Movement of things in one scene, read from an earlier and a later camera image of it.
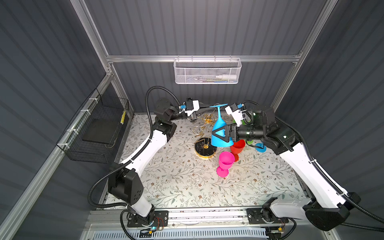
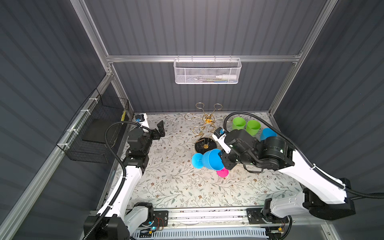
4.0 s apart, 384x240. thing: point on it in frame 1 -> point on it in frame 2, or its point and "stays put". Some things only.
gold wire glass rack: x=203 y=147 stays put
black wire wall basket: x=91 y=135 stays put
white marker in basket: x=226 y=76 stays put
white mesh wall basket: x=204 y=71 stays put
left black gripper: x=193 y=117 -> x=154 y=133
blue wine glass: x=215 y=141 -> x=210 y=159
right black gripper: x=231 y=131 -> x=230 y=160
